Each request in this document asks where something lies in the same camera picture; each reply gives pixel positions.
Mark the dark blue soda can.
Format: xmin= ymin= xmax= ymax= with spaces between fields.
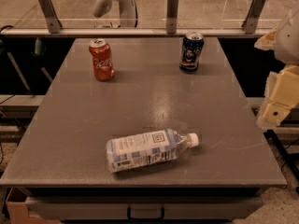
xmin=179 ymin=32 xmax=204 ymax=72

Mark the cardboard box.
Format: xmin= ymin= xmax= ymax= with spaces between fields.
xmin=6 ymin=189 xmax=60 ymax=224

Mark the clear plastic bottle blue label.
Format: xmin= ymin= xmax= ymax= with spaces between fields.
xmin=106 ymin=129 xmax=202 ymax=173

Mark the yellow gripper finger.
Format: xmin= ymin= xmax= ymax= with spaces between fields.
xmin=257 ymin=64 xmax=299 ymax=128
xmin=254 ymin=27 xmax=278 ymax=50

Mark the grey drawer with black handle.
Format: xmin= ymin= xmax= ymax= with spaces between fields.
xmin=25 ymin=197 xmax=263 ymax=221

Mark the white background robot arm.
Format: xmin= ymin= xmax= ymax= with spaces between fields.
xmin=93 ymin=0 xmax=299 ymax=127

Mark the horizontal metal rail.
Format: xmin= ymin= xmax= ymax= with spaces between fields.
xmin=1 ymin=27 xmax=269 ymax=38

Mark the left metal rail bracket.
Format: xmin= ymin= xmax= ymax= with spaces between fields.
xmin=38 ymin=0 xmax=62 ymax=34

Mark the red coke can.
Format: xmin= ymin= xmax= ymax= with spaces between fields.
xmin=89 ymin=38 xmax=114 ymax=81

